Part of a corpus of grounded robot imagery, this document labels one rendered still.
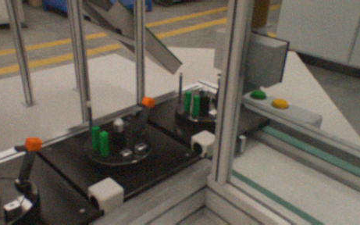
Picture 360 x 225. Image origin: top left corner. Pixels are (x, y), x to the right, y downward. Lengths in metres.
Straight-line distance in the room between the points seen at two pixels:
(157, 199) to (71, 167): 0.19
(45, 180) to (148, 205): 0.20
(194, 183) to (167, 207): 0.07
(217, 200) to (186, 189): 0.08
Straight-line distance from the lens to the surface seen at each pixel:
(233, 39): 0.62
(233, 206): 0.75
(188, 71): 1.51
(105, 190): 0.69
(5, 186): 0.74
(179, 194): 0.72
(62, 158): 0.81
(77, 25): 0.89
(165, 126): 0.90
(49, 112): 1.22
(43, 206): 0.71
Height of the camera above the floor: 1.43
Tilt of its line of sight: 28 degrees down
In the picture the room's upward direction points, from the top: 3 degrees clockwise
